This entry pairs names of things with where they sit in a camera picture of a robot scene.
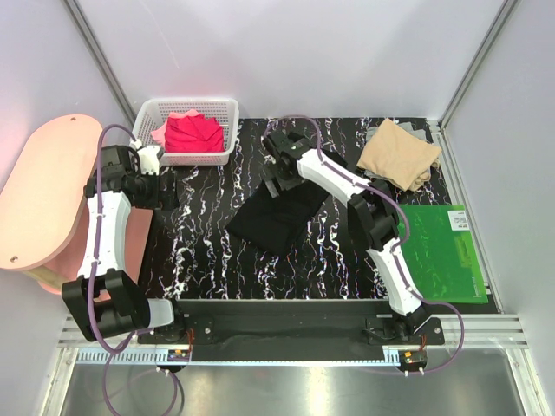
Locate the black daisy t-shirt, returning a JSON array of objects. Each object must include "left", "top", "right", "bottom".
[{"left": 225, "top": 181, "right": 330, "bottom": 256}]

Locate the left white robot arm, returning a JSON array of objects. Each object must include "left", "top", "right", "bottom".
[{"left": 62, "top": 145, "right": 187, "bottom": 343}]

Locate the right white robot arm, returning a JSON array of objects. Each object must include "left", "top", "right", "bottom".
[{"left": 261, "top": 132, "right": 431, "bottom": 344}]

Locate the pink t-shirt in basket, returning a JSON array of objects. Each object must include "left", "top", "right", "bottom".
[{"left": 151, "top": 109, "right": 199, "bottom": 148}]

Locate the red t-shirt in basket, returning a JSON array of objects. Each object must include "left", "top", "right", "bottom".
[{"left": 165, "top": 114, "right": 225, "bottom": 153}]

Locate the white plastic basket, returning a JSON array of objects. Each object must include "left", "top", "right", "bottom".
[{"left": 133, "top": 98, "right": 239, "bottom": 166}]

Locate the black marble table mat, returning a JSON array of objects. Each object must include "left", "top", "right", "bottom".
[{"left": 139, "top": 119, "right": 386, "bottom": 300}]

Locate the pink tiered shelf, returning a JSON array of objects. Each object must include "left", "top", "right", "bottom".
[{"left": 1, "top": 114, "right": 152, "bottom": 295}]

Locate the beige folded t-shirt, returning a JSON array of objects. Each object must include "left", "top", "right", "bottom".
[{"left": 356, "top": 119, "right": 441, "bottom": 192}]

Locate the green cutting mat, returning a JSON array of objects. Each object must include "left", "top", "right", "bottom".
[{"left": 401, "top": 205, "right": 487, "bottom": 304}]

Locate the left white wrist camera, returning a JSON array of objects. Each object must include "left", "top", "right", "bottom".
[{"left": 129, "top": 139, "right": 164, "bottom": 176}]

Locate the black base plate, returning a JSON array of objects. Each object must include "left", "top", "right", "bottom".
[{"left": 139, "top": 300, "right": 445, "bottom": 365}]

